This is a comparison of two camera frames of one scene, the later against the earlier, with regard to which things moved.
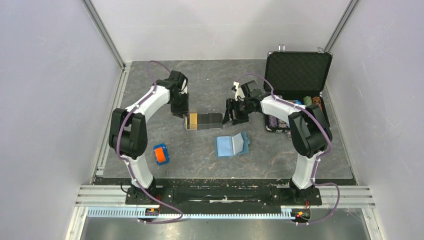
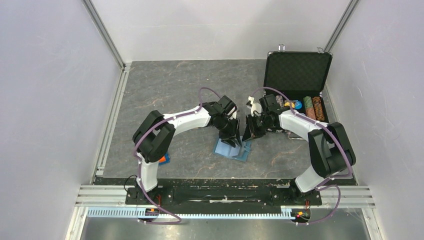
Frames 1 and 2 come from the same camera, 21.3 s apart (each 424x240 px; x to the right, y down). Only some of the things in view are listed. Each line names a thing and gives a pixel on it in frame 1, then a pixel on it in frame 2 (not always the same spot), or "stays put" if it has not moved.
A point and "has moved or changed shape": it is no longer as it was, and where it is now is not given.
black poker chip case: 297,77 stays put
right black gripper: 231,104 -> 251,131
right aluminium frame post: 350,8 stays put
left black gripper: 179,112 -> 233,136
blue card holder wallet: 232,146 has moved or changed shape
